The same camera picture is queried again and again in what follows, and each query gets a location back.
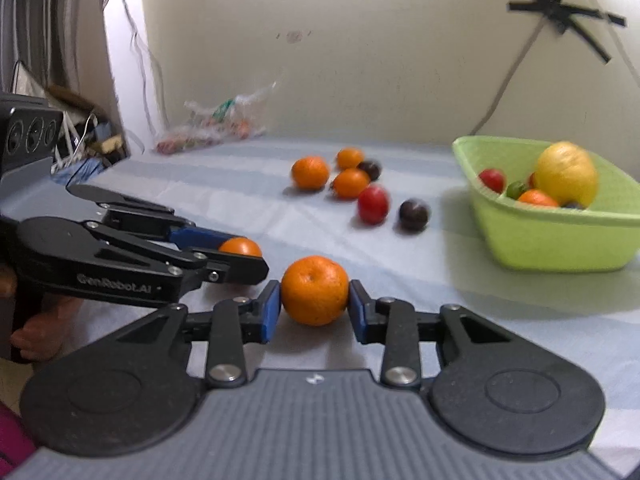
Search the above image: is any grey cable on wall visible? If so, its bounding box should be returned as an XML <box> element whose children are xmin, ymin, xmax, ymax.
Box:
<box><xmin>470</xmin><ymin>19</ymin><xmax>551</xmax><ymax>137</ymax></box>

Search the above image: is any green plastic basin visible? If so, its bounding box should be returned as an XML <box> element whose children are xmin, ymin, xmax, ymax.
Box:
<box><xmin>452</xmin><ymin>136</ymin><xmax>639</xmax><ymax>273</ymax></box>

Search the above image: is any plastic bag of fruit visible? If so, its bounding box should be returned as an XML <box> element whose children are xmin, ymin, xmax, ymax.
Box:
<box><xmin>153</xmin><ymin>81</ymin><xmax>279</xmax><ymax>156</ymax></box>

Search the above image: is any large orange mandarin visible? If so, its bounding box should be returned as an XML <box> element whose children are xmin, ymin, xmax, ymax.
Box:
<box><xmin>518</xmin><ymin>188</ymin><xmax>560</xmax><ymax>208</ymax></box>

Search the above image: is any black tape cross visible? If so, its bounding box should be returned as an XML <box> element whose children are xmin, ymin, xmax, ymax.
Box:
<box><xmin>508</xmin><ymin>0</ymin><xmax>627</xmax><ymax>64</ymax></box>

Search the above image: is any dark purple tomato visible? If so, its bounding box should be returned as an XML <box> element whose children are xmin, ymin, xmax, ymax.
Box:
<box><xmin>398</xmin><ymin>198</ymin><xmax>431</xmax><ymax>232</ymax></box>
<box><xmin>562</xmin><ymin>202</ymin><xmax>585</xmax><ymax>210</ymax></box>
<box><xmin>357</xmin><ymin>159</ymin><xmax>382</xmax><ymax>182</ymax></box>

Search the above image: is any person left hand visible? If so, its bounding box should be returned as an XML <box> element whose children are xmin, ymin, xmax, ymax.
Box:
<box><xmin>0</xmin><ymin>266</ymin><xmax>84</xmax><ymax>363</ymax></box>

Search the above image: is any small orange tomato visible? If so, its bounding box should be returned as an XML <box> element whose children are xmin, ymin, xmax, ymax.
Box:
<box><xmin>217</xmin><ymin>237</ymin><xmax>262</xmax><ymax>258</ymax></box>
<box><xmin>335</xmin><ymin>146</ymin><xmax>364</xmax><ymax>171</ymax></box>

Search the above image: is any large yellow citrus fruit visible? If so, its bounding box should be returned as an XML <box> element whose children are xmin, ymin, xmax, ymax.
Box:
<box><xmin>534</xmin><ymin>142</ymin><xmax>599</xmax><ymax>207</ymax></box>

